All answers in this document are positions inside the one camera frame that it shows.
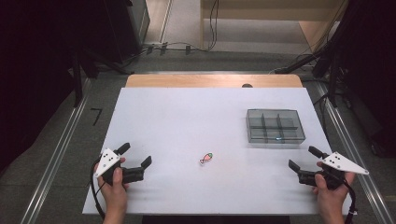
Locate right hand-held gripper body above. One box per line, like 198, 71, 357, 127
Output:
297, 151, 370, 190

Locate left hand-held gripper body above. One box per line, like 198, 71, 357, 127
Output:
93, 147, 146, 187

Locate transparent grey compartment box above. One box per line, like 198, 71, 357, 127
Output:
246, 108, 306, 145

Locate person's left hand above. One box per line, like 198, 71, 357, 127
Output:
98, 157, 129, 203

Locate person's right hand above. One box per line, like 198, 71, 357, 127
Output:
312, 172, 357, 211

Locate black metal stand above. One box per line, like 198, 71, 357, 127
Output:
69, 46, 134, 108
274, 40, 349, 108

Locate dark curtain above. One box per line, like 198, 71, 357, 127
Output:
0, 0, 106, 175
335, 0, 396, 157

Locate black cabinet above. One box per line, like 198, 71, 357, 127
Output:
99, 0, 151, 64

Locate light wooden shelf unit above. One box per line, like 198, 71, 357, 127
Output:
200, 0, 347, 54

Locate aluminium floor rail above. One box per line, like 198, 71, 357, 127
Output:
20, 77, 92, 224
312, 78, 396, 224

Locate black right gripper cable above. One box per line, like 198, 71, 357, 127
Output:
340, 177, 359, 224

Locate floor cables with plugs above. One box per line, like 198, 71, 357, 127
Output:
136, 41, 209, 57

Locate black hanging cable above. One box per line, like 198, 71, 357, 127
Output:
207, 0, 219, 51

